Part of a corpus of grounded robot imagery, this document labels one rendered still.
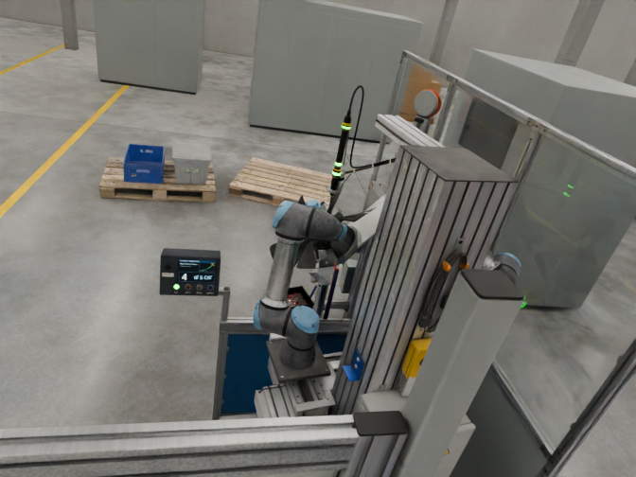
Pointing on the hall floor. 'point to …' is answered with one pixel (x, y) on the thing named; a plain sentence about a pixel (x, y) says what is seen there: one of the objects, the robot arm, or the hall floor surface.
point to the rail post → (219, 376)
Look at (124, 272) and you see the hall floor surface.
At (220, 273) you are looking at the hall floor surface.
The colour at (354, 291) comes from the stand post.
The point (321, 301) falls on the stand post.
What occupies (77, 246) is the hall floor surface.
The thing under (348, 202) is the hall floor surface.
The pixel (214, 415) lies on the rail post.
